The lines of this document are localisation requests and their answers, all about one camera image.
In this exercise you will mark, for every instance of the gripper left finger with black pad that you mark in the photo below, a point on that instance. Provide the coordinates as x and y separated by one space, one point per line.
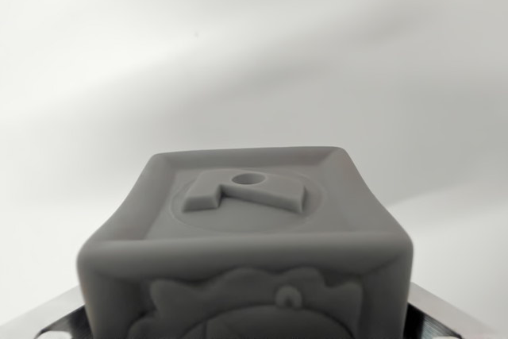
65 315

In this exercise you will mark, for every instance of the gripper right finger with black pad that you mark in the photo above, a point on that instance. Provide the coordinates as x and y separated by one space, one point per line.
430 319

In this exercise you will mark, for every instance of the grey embossed rubber cube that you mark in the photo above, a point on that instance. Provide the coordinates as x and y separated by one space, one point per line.
246 243

